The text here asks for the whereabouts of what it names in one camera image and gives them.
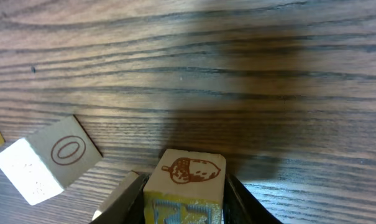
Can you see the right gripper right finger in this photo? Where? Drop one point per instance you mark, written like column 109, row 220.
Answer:
column 241, row 207

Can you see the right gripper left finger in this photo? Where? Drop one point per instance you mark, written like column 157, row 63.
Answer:
column 125, row 204

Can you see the acorn picture wooden block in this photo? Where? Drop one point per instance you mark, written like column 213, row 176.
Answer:
column 185, row 187

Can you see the plain cream wooden block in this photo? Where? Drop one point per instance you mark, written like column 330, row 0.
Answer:
column 42, row 165

